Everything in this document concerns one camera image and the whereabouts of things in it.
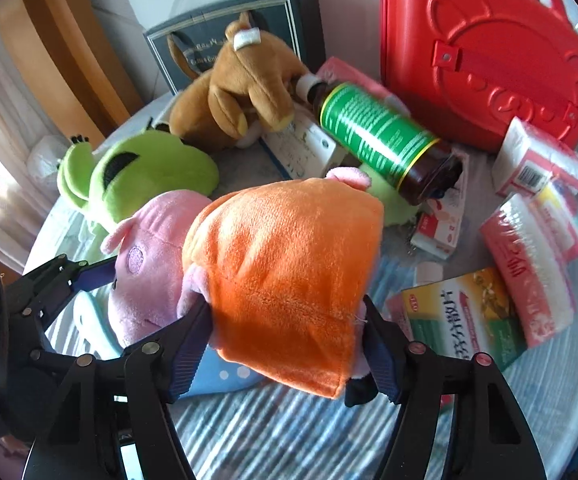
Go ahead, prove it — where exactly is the red plastic suitcase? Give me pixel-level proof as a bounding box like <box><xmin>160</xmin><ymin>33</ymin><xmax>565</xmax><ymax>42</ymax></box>
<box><xmin>379</xmin><ymin>0</ymin><xmax>578</xmax><ymax>155</ymax></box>

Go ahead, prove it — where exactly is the white red plaster box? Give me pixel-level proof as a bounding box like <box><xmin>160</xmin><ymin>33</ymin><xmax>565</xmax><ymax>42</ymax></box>
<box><xmin>410</xmin><ymin>149</ymin><xmax>471</xmax><ymax>261</ymax></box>

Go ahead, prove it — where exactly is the small green plush toy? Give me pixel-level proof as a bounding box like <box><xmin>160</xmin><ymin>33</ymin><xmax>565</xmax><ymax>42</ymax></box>
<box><xmin>368</xmin><ymin>172</ymin><xmax>416</xmax><ymax>227</ymax></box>

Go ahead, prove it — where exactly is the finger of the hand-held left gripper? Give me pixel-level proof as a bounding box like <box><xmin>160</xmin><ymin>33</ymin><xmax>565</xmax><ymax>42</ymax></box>
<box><xmin>8</xmin><ymin>254</ymin><xmax>120</xmax><ymax>332</ymax></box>
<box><xmin>6</xmin><ymin>319</ymin><xmax>84</xmax><ymax>437</ymax></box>

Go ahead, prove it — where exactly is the white red tissue pack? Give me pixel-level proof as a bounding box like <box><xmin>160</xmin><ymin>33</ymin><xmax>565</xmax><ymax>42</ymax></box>
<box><xmin>490</xmin><ymin>116</ymin><xmax>578</xmax><ymax>199</ymax></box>

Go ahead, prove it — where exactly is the green white medicine box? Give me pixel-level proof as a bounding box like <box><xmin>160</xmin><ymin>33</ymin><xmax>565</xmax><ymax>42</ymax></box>
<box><xmin>401</xmin><ymin>267</ymin><xmax>528</xmax><ymax>372</ymax></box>

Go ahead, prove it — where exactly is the brown kangaroo plush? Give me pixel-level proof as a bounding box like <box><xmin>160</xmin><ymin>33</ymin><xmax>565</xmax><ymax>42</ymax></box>
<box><xmin>168</xmin><ymin>12</ymin><xmax>311</xmax><ymax>150</ymax></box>

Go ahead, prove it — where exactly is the green frog plush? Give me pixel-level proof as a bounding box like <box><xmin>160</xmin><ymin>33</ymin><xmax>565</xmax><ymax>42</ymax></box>
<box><xmin>57</xmin><ymin>127</ymin><xmax>221</xmax><ymax>235</ymax></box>

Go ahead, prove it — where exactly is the pink packet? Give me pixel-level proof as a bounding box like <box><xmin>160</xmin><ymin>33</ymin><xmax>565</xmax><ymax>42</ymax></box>
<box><xmin>315</xmin><ymin>56</ymin><xmax>411</xmax><ymax>113</ymax></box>

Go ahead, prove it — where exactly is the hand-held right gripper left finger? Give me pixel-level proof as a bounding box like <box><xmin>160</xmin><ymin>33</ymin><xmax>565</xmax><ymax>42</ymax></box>
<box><xmin>21</xmin><ymin>302</ymin><xmax>214</xmax><ymax>480</ymax></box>

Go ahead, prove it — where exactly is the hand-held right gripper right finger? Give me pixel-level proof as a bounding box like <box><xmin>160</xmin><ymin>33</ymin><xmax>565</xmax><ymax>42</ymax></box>
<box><xmin>344</xmin><ymin>294</ymin><xmax>546</xmax><ymax>480</ymax></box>

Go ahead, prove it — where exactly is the brown bottle green label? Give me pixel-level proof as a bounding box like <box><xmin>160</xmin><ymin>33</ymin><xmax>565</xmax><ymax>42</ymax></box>
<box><xmin>296</xmin><ymin>73</ymin><xmax>464</xmax><ymax>207</ymax></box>

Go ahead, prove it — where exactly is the pig plush orange dress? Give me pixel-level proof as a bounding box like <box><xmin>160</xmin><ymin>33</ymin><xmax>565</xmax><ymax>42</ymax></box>
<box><xmin>101</xmin><ymin>166</ymin><xmax>386</xmax><ymax>401</ymax></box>

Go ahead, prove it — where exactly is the large pink tissue pack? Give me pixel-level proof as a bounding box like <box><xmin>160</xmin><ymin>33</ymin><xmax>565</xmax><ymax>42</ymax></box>
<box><xmin>478</xmin><ymin>194</ymin><xmax>578</xmax><ymax>350</ymax></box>

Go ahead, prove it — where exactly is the clear plastic bag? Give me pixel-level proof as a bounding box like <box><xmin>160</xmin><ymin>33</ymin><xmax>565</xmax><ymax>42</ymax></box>
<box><xmin>26</xmin><ymin>135</ymin><xmax>70</xmax><ymax>187</ymax></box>

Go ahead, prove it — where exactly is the black gift box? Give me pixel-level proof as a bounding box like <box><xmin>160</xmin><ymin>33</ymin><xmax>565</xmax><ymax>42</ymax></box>
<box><xmin>143</xmin><ymin>0</ymin><xmax>327</xmax><ymax>97</ymax></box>

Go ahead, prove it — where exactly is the small colourful tissue pack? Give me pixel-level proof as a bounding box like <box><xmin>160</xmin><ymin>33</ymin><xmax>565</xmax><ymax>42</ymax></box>
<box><xmin>533</xmin><ymin>179</ymin><xmax>578</xmax><ymax>262</ymax></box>

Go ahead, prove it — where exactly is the wooden wall trim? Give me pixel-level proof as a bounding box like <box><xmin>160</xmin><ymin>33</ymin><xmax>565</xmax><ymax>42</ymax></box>
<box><xmin>0</xmin><ymin>0</ymin><xmax>145</xmax><ymax>146</ymax></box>

